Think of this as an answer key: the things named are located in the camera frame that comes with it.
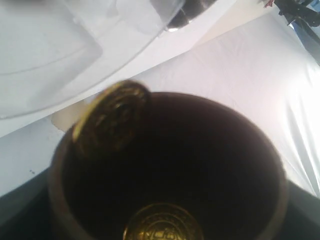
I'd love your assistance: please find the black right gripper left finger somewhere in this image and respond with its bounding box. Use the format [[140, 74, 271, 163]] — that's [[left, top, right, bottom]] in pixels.
[[0, 169, 54, 240]]

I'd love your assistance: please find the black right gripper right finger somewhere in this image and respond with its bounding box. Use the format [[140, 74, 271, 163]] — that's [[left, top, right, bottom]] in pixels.
[[282, 181, 320, 240]]

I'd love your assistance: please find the small brown wooden cup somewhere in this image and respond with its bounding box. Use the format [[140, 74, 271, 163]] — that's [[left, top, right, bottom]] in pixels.
[[48, 92, 288, 240]]

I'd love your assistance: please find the gold foil coin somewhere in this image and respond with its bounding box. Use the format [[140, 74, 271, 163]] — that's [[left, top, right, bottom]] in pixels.
[[72, 79, 152, 158], [123, 203, 204, 240]]

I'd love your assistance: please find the clear plastic tumbler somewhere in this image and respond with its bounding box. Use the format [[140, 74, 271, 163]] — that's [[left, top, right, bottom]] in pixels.
[[0, 0, 184, 119]]

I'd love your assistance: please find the stainless steel cup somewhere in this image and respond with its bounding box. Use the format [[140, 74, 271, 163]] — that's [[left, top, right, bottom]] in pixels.
[[165, 0, 217, 32]]

